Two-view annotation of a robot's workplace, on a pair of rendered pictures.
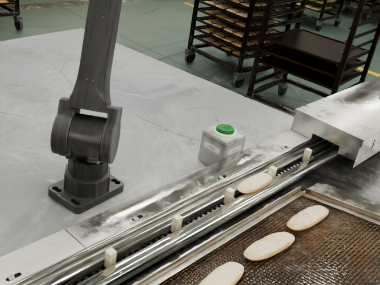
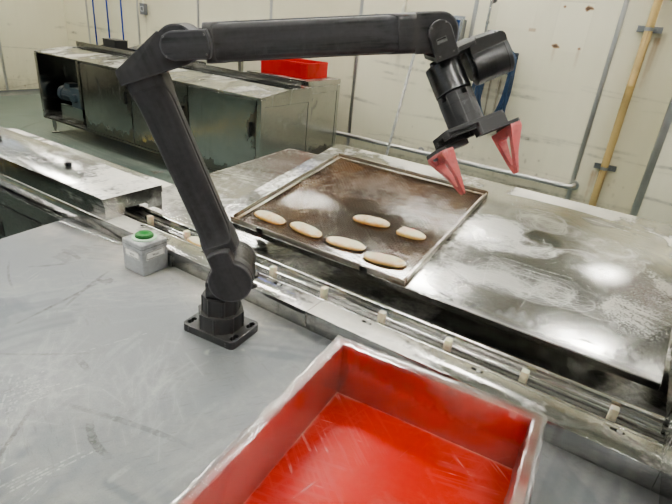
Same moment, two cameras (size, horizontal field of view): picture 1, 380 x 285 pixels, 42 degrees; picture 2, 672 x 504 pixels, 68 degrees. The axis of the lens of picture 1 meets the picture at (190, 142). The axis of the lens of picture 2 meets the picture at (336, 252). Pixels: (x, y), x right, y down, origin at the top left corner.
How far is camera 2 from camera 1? 120 cm
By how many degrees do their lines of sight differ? 85
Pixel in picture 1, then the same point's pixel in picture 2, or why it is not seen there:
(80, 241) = (317, 303)
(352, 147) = (156, 196)
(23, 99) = not seen: outside the picture
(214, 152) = (159, 255)
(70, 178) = (238, 315)
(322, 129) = (130, 199)
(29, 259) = (347, 319)
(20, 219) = (277, 357)
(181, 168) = (163, 284)
